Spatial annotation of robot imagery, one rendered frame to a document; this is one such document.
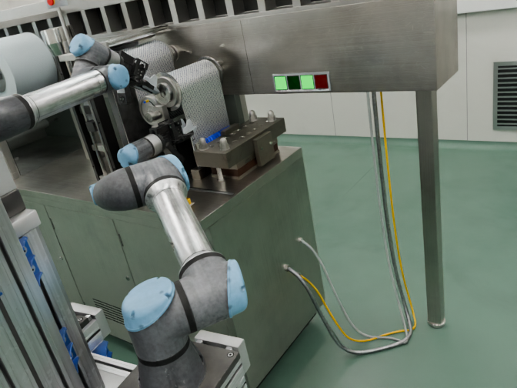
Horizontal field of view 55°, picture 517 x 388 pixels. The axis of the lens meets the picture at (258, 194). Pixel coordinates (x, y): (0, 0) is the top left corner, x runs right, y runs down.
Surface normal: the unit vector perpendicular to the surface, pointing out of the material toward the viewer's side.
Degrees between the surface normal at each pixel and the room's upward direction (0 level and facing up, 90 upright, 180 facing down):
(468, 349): 0
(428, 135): 90
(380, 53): 90
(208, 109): 90
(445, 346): 0
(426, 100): 90
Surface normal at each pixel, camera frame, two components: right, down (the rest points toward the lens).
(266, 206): 0.80, 0.10
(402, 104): -0.56, 0.44
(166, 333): 0.41, 0.34
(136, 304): -0.30, -0.85
